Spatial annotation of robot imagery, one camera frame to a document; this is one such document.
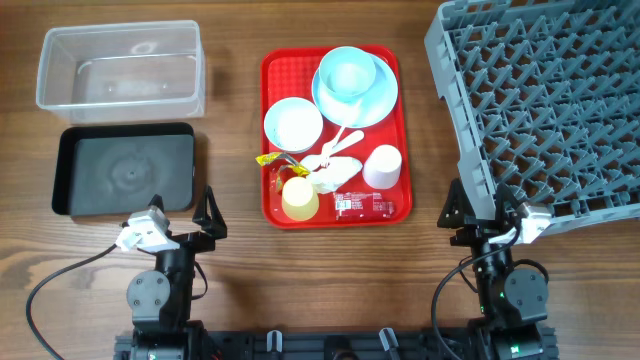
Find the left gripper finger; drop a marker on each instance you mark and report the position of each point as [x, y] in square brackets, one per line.
[157, 202]
[208, 216]

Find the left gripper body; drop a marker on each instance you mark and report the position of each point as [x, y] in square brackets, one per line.
[191, 244]

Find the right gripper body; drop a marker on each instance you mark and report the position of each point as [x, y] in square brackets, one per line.
[478, 236]

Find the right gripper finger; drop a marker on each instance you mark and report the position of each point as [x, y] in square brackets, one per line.
[457, 211]
[506, 205]

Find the pink plastic cup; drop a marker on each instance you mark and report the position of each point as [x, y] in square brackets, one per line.
[382, 169]

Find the yellow plastic cup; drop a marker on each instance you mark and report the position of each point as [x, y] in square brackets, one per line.
[300, 201]

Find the yellow snack wrapper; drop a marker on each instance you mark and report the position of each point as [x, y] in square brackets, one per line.
[279, 163]

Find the red snack wrapper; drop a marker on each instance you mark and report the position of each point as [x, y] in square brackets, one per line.
[355, 206]

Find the white napkin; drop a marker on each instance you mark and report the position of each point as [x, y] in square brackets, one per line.
[339, 171]

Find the light blue bowl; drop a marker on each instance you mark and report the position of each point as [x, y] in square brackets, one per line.
[293, 124]

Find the mint green bowl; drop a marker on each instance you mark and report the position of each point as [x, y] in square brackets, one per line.
[347, 72]

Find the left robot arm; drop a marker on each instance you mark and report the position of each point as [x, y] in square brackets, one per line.
[161, 299]

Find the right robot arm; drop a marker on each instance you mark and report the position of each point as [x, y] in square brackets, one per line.
[512, 293]

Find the grey dishwasher rack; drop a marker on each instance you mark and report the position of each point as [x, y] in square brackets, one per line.
[544, 99]

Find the black plastic tray bin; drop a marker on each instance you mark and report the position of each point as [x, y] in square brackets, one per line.
[116, 169]

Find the clear plastic bin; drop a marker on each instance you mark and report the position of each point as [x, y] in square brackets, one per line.
[124, 72]

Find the light blue plate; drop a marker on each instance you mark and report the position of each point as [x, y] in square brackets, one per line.
[369, 109]

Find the white plastic fork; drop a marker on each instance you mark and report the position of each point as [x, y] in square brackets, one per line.
[328, 147]

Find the white plastic spoon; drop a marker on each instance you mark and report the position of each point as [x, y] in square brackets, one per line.
[312, 162]

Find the red serving tray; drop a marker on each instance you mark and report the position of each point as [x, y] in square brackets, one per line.
[290, 72]

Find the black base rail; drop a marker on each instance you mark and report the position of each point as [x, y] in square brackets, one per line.
[383, 344]

